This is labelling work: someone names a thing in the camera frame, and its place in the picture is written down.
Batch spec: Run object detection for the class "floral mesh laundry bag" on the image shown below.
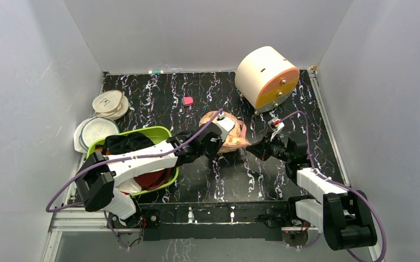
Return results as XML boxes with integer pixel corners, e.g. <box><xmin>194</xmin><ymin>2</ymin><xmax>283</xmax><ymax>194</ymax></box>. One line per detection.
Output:
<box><xmin>199</xmin><ymin>111</ymin><xmax>250</xmax><ymax>154</ymax></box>

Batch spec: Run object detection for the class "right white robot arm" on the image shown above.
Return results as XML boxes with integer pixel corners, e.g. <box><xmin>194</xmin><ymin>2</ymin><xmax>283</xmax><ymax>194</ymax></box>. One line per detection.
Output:
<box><xmin>247</xmin><ymin>135</ymin><xmax>377</xmax><ymax>251</ymax></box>

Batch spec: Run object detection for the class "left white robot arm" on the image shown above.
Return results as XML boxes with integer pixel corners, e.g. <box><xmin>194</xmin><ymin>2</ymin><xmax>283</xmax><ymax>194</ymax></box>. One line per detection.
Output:
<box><xmin>75</xmin><ymin>121</ymin><xmax>235</xmax><ymax>227</ymax></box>

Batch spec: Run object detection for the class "dark red bra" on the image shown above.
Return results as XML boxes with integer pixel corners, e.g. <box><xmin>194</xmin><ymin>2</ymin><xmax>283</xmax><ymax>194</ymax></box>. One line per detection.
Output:
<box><xmin>134</xmin><ymin>169</ymin><xmax>172</xmax><ymax>190</ymax></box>

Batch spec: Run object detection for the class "white round mesh bag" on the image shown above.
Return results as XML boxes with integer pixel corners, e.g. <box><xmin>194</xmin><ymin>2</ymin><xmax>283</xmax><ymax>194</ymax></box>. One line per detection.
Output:
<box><xmin>73</xmin><ymin>117</ymin><xmax>119</xmax><ymax>153</ymax></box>

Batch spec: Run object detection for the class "small pink block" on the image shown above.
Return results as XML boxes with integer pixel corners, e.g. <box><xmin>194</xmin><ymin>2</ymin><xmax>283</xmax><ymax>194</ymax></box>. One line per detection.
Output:
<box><xmin>182</xmin><ymin>97</ymin><xmax>194</xmax><ymax>107</ymax></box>

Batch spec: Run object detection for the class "green plastic basket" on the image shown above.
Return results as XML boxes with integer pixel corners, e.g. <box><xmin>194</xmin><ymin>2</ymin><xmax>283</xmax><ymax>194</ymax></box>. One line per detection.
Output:
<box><xmin>85</xmin><ymin>126</ymin><xmax>179</xmax><ymax>197</ymax></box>

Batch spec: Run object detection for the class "cream cylindrical drum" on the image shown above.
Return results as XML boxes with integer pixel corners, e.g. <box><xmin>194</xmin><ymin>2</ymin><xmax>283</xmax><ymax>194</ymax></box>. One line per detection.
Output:
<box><xmin>235</xmin><ymin>46</ymin><xmax>300</xmax><ymax>112</ymax></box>

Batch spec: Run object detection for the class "black garment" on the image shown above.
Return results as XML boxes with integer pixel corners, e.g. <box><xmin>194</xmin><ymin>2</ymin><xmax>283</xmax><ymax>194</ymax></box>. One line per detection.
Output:
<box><xmin>101</xmin><ymin>132</ymin><xmax>154</xmax><ymax>155</ymax></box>

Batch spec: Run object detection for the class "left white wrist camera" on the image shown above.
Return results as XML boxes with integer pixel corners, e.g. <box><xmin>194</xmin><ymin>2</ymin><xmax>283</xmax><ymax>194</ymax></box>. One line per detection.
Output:
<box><xmin>215</xmin><ymin>112</ymin><xmax>236</xmax><ymax>142</ymax></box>

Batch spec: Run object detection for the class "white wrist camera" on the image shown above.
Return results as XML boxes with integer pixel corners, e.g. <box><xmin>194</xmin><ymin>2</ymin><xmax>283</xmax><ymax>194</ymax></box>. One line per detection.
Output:
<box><xmin>215</xmin><ymin>112</ymin><xmax>236</xmax><ymax>142</ymax></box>
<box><xmin>268</xmin><ymin>117</ymin><xmax>285</xmax><ymax>141</ymax></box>

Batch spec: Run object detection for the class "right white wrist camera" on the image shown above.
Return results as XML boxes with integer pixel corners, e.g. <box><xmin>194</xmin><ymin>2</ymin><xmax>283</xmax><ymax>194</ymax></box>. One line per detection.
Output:
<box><xmin>268</xmin><ymin>117</ymin><xmax>285</xmax><ymax>141</ymax></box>

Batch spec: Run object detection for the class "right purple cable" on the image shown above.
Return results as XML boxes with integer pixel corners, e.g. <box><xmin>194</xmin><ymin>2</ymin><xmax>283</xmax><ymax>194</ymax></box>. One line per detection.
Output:
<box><xmin>280</xmin><ymin>110</ymin><xmax>388</xmax><ymax>262</ymax></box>

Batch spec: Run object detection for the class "purple cable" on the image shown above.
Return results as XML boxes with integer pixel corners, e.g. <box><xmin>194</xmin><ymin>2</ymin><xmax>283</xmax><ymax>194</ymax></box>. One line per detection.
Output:
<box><xmin>45</xmin><ymin>108</ymin><xmax>225</xmax><ymax>250</ymax></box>
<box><xmin>280</xmin><ymin>110</ymin><xmax>388</xmax><ymax>262</ymax></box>

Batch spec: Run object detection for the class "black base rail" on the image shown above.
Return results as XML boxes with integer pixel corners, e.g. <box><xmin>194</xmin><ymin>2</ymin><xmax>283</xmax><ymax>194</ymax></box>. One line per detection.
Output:
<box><xmin>101</xmin><ymin>202</ymin><xmax>315</xmax><ymax>242</ymax></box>

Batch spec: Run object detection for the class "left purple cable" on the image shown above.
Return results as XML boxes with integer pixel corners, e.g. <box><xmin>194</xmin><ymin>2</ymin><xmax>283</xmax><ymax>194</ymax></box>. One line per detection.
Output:
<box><xmin>45</xmin><ymin>108</ymin><xmax>225</xmax><ymax>250</ymax></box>

